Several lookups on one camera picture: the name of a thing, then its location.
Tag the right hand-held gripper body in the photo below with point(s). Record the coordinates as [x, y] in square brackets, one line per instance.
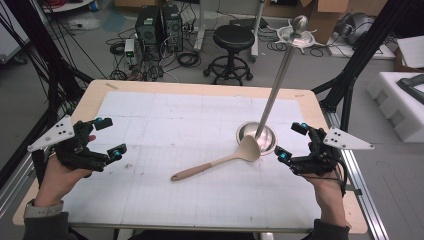
[321, 160]

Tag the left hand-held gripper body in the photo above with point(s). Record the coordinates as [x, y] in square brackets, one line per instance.
[71, 151]

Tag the wooden spatula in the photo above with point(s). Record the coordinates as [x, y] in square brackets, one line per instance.
[248, 150]

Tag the metal utensil stand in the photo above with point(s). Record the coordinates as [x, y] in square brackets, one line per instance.
[278, 83]

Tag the person's left hand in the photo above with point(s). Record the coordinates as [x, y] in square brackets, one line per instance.
[58, 181]

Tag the person's right hand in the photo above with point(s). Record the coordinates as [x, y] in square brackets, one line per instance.
[328, 196]

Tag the wooden table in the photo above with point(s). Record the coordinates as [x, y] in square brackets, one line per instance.
[93, 87]

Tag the grey wrist watch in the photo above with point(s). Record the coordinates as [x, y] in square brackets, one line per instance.
[43, 210]

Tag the white grid mat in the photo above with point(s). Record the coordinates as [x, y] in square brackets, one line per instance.
[186, 140]

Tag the small grey power unit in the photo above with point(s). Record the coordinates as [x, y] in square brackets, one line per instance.
[129, 50]

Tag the white foam block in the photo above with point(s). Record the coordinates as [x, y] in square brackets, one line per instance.
[396, 106]

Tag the white flat board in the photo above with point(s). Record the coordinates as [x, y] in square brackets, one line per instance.
[363, 50]

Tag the white stand leg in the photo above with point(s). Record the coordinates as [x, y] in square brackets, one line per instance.
[200, 26]
[256, 36]

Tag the black computer tower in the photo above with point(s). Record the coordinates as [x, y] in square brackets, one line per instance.
[172, 28]
[148, 28]

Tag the black round stool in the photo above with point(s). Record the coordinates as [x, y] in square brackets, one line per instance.
[233, 40]

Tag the cardboard box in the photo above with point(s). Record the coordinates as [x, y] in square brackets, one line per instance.
[328, 20]

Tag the grey headset device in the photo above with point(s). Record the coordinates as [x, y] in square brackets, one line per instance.
[356, 28]

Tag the dark grey curved part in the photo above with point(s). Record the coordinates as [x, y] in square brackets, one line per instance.
[413, 87]

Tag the black power strip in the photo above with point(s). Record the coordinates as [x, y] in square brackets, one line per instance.
[248, 22]

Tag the aluminium rail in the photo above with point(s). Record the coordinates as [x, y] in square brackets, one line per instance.
[13, 193]
[363, 196]

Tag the black metal frame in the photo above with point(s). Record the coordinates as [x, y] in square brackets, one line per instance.
[363, 56]
[43, 60]

